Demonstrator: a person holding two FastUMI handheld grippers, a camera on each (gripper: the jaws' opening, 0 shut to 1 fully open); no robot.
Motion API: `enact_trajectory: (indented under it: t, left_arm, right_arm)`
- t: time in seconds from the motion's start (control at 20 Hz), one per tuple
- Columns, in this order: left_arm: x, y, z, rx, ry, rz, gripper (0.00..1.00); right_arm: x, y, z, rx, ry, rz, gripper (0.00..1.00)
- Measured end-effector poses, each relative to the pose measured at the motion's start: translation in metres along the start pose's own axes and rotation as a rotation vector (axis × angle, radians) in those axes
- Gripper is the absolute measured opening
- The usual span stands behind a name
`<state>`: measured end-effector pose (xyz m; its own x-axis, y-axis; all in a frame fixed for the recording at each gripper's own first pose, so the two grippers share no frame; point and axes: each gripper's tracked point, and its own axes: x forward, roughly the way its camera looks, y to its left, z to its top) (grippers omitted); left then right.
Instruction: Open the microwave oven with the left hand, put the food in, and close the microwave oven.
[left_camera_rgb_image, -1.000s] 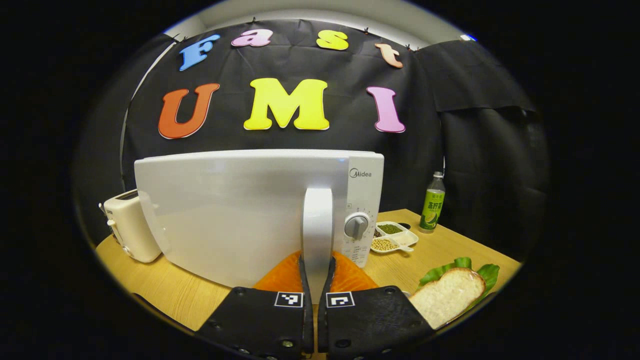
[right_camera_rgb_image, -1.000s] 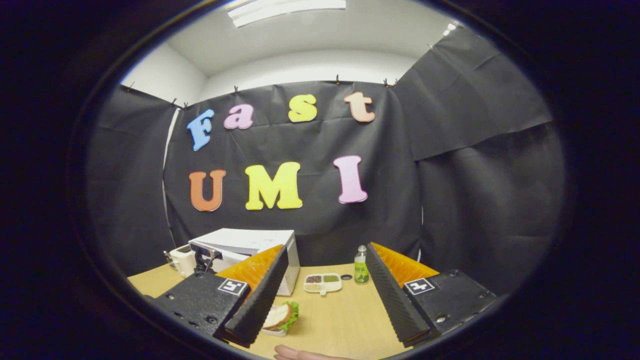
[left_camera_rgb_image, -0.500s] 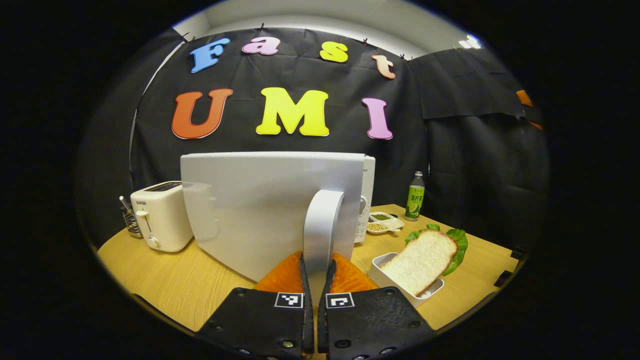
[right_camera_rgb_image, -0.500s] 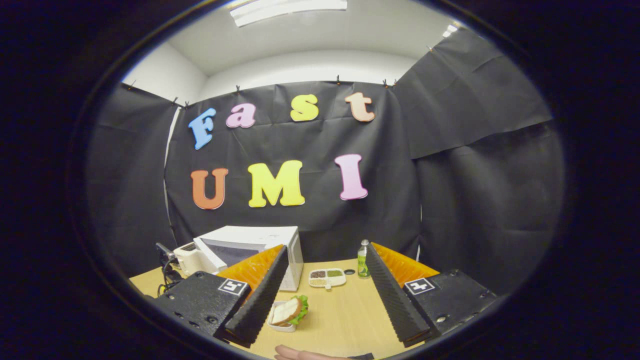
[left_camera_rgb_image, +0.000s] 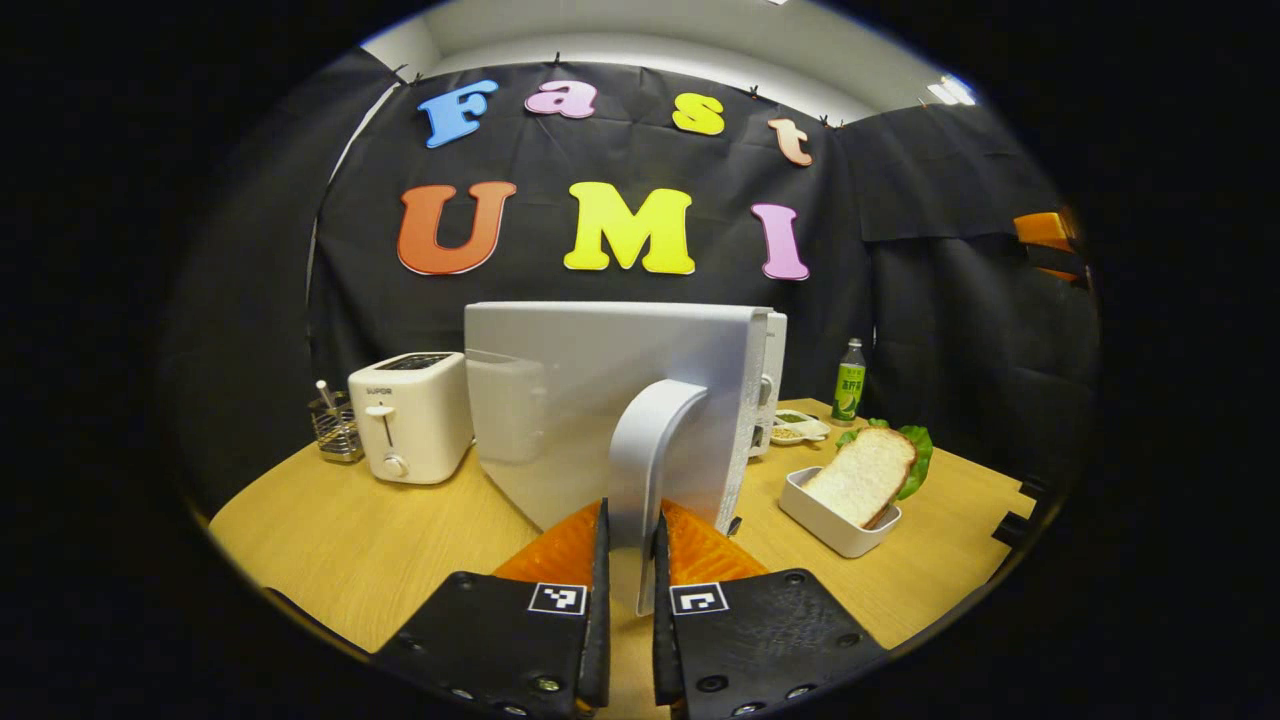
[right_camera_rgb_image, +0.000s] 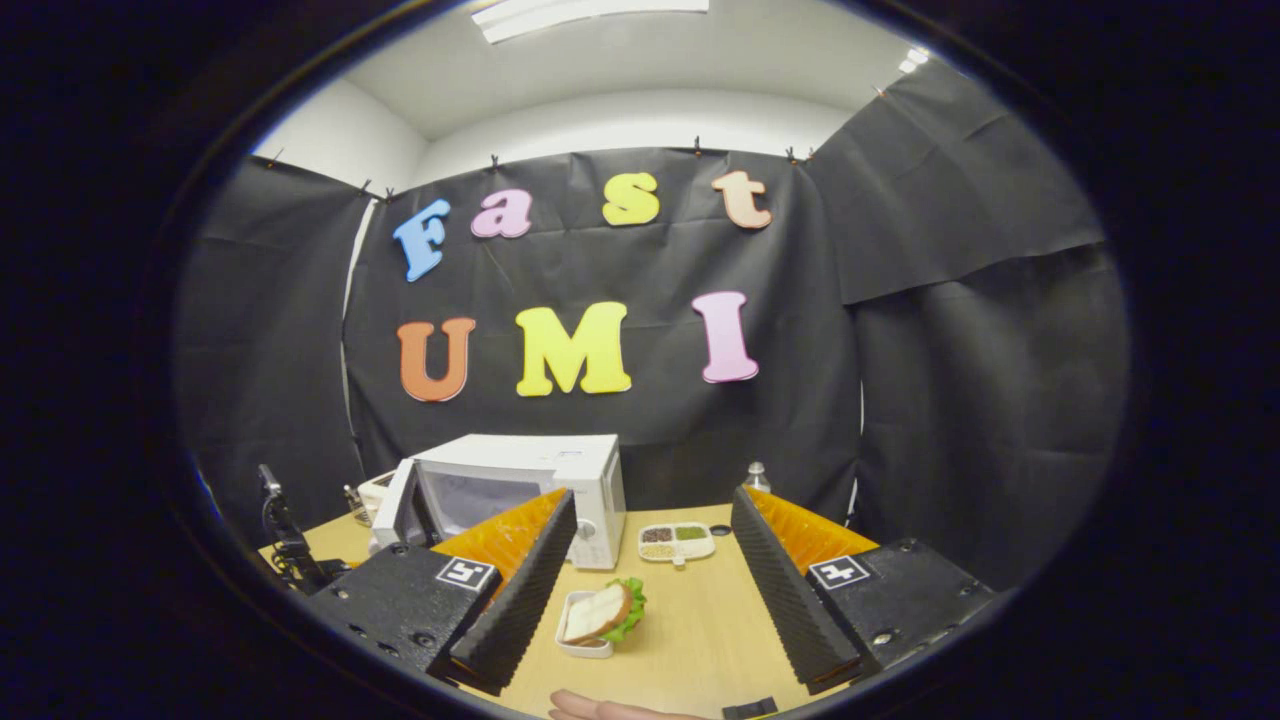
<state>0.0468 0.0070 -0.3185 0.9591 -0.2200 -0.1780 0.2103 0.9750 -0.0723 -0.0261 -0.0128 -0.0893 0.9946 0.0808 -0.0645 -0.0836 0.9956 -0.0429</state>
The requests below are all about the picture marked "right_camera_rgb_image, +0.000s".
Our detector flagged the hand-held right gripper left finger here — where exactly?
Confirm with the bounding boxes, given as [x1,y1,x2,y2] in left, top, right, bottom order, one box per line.
[290,488,579,698]

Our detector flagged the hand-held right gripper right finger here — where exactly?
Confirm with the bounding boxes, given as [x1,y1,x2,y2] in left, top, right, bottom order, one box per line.
[730,484,1001,696]

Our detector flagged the lettuce sandwich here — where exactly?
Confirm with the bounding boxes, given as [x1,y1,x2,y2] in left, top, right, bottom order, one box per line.
[562,577,648,646]

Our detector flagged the white microwave oven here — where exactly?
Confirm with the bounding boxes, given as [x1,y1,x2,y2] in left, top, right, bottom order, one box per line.
[368,433,628,571]

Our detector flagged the small white rectangular dish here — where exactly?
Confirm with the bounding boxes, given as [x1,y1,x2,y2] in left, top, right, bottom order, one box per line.
[555,590,616,660]

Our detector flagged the white toaster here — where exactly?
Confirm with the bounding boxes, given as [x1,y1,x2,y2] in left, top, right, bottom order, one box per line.
[355,470,399,526]

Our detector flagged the white divided grain tray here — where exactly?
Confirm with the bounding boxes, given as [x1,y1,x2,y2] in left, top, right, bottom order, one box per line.
[638,522,717,569]

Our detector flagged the black backdrop cloth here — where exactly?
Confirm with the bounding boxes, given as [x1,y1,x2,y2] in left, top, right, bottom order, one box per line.
[172,60,1131,591]

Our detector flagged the long ceiling light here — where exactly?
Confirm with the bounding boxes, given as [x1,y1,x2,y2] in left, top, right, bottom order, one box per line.
[470,0,711,44]

